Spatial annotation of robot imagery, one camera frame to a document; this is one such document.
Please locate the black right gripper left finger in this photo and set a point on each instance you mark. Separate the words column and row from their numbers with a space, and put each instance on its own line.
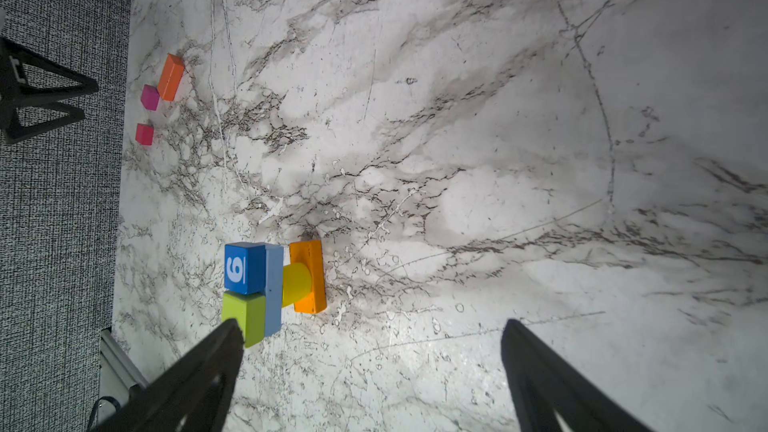
column 195, row 394

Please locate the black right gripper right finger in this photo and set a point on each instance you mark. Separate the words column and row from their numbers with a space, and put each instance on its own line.
column 546, row 390

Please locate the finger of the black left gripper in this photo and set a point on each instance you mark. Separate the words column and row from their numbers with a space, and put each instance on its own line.
column 16, row 131
column 18, row 89

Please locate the lime green wood cube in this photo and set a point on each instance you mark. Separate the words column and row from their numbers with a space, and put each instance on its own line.
column 250, row 313

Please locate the blue number wood cube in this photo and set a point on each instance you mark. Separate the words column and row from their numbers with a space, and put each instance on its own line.
column 245, row 267

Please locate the yellow wood cylinder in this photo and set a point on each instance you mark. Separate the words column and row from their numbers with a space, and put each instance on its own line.
column 297, row 283

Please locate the light blue wood block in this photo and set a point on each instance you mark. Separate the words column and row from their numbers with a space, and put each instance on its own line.
column 273, row 288

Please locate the orange wood block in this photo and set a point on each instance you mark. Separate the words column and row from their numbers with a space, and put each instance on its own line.
column 310, row 253

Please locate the orange-red rectangular wood block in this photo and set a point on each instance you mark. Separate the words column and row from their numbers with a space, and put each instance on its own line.
column 170, row 78

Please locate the pink wood cube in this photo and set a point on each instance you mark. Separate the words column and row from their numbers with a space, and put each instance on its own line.
column 144, row 134

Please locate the purple wood cube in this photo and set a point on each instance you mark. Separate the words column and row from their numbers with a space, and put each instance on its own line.
column 150, row 97

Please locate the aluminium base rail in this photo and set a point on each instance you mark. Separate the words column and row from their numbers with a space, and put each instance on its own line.
column 119, row 379

